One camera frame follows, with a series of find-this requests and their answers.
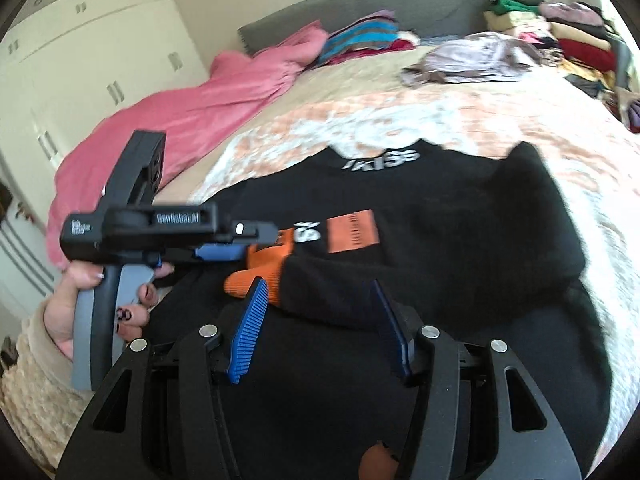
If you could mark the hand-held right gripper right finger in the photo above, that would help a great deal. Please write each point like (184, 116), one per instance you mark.
(393, 332)

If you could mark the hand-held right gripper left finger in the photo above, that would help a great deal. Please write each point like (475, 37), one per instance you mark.
(249, 332)

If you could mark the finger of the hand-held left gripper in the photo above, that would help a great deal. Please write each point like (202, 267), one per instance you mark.
(220, 252)
(255, 232)

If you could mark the black sweatshirt with orange cuffs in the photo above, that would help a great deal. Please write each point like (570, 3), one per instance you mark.
(450, 240)

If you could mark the person's left forearm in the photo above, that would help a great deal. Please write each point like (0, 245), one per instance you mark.
(35, 400)

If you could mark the pile of folded clothes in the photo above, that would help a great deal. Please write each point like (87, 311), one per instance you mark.
(575, 35)

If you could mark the person's left hand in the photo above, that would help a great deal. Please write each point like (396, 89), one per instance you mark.
(60, 320)

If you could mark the pink blanket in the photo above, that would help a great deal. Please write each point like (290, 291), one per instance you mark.
(175, 120)

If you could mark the cream wardrobe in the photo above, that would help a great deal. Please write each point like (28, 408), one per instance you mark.
(90, 50)

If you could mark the peach floral bedspread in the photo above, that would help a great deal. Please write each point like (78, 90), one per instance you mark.
(400, 110)

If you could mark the striped colourful cloth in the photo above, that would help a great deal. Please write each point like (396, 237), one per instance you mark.
(355, 35)

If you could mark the magenta cloth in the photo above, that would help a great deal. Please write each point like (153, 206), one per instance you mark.
(397, 44)

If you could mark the crumpled lilac cloth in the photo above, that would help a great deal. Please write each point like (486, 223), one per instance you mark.
(470, 57)

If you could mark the grey padded headboard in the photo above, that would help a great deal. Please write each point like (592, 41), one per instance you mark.
(430, 5)

